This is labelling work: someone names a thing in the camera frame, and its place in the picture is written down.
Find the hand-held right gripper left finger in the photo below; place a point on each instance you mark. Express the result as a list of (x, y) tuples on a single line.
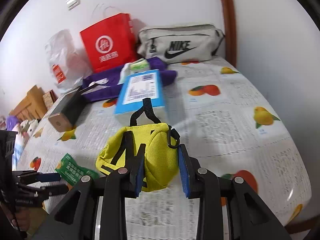
[(138, 180)]

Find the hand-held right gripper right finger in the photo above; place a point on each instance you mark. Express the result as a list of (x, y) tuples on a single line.
[(183, 175)]

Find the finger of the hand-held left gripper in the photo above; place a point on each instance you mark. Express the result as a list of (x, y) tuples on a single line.
[(47, 177), (53, 191)]

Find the blue tissue pack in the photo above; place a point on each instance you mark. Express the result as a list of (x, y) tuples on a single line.
[(141, 92)]

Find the white glove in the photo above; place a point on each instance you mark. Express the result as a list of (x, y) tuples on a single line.
[(124, 74)]

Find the small green tissue pack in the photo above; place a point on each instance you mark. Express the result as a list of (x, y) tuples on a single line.
[(140, 64)]

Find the person's left hand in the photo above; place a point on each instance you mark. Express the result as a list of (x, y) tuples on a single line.
[(18, 217)]

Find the green snack packet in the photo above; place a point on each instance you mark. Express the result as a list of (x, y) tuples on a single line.
[(75, 170)]

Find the plush toys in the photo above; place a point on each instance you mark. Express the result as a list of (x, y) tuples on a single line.
[(21, 127)]

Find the fruit print tablecloth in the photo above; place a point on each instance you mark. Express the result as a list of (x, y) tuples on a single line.
[(225, 130)]

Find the wooden headboard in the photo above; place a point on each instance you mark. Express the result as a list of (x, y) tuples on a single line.
[(27, 102)]

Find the dark green tin box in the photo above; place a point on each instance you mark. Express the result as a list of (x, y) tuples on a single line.
[(67, 107)]

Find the purple towel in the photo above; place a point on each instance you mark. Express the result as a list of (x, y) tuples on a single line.
[(105, 90)]

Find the crumpled white tissue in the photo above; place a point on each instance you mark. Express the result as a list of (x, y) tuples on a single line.
[(98, 83)]

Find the white plastic shopping bag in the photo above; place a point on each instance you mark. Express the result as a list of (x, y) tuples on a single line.
[(66, 62)]

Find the grey waist bag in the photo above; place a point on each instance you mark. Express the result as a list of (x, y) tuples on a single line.
[(180, 42)]

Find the red paper bag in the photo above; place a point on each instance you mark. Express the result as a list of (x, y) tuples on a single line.
[(110, 42)]

